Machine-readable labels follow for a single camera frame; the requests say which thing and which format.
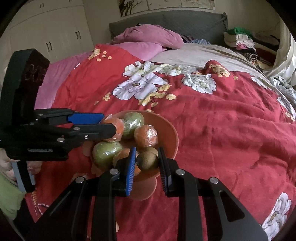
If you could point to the red floral quilt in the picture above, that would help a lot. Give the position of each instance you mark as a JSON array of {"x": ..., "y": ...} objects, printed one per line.
[{"x": 231, "y": 125}]

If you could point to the green sleeve forearm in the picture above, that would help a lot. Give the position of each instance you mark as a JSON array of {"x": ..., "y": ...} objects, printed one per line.
[{"x": 10, "y": 197}]

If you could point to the brown kiwi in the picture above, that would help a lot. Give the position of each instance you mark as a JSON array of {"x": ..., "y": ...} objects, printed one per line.
[
  {"x": 147, "y": 161},
  {"x": 149, "y": 149}
]

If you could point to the grey padded headboard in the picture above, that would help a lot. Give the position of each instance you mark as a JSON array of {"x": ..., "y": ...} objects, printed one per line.
[{"x": 196, "y": 24}]

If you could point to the pink plastic bowl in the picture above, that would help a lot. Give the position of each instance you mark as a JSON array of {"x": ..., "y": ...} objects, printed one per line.
[{"x": 145, "y": 183}]

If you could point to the wall painting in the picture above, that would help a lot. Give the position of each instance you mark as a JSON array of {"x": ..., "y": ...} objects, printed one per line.
[{"x": 130, "y": 7}]

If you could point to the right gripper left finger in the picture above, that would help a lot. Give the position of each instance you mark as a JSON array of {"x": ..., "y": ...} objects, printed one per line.
[{"x": 130, "y": 168}]

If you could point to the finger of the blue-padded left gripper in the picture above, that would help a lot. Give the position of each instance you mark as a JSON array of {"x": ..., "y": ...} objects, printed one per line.
[{"x": 85, "y": 118}]

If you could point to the pink blanket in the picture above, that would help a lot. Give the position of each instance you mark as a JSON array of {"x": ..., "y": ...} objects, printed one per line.
[{"x": 93, "y": 74}]

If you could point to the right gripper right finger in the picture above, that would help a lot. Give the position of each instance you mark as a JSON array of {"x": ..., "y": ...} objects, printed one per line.
[{"x": 165, "y": 172}]

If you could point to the white wardrobe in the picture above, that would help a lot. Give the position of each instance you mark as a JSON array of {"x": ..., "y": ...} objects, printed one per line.
[{"x": 57, "y": 29}]

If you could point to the pile of folded clothes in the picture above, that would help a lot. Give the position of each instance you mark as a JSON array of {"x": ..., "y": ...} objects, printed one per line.
[{"x": 257, "y": 49}]

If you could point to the green fruit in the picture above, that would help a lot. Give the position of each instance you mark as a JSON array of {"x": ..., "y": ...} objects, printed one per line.
[
  {"x": 104, "y": 152},
  {"x": 132, "y": 121}
]

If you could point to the cream curtain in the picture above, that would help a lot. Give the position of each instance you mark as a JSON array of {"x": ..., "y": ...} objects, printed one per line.
[{"x": 284, "y": 65}]

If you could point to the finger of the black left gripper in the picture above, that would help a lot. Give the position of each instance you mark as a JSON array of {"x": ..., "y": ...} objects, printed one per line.
[{"x": 95, "y": 132}]

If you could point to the beige bed sheet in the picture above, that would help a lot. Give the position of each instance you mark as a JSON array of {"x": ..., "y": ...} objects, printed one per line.
[{"x": 198, "y": 55}]

